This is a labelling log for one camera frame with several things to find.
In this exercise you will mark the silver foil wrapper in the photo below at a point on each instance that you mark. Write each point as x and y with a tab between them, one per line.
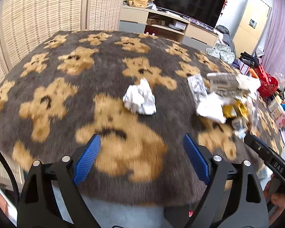
197	87

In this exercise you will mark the brown teddy bear blanket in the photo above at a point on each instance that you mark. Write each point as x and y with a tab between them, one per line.
71	87

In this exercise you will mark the orange stick in basket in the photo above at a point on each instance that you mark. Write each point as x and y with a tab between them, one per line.
253	73

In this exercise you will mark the yellow snack wrapper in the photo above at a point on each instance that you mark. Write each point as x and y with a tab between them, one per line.
235	107

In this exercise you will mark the red plastic basket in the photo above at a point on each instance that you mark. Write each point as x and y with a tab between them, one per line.
269	84

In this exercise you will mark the white paper ball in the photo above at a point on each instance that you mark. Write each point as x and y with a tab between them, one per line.
140	99

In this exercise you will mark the white green carton box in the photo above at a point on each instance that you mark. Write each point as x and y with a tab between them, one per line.
226	85

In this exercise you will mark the black television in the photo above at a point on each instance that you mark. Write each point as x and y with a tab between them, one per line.
205	11

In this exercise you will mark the beige door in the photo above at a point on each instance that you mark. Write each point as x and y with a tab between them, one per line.
251	26

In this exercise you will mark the woven folding screen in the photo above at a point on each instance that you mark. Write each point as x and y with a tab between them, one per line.
26	23

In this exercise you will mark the person's right hand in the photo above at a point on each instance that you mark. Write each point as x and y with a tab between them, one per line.
277	199

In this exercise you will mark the purple curtain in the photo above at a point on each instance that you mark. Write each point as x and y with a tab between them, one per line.
274	58

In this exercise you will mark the wooden TV cabinet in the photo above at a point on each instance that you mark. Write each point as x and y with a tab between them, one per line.
170	26

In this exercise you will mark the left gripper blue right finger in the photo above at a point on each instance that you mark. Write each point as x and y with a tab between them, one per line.
198	156

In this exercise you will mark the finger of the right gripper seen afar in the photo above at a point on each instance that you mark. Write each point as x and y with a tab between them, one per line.
260	147

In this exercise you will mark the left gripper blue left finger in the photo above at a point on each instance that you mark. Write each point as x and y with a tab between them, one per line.
84	158

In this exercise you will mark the grey patterned cloth bundle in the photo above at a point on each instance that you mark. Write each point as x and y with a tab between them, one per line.
223	52

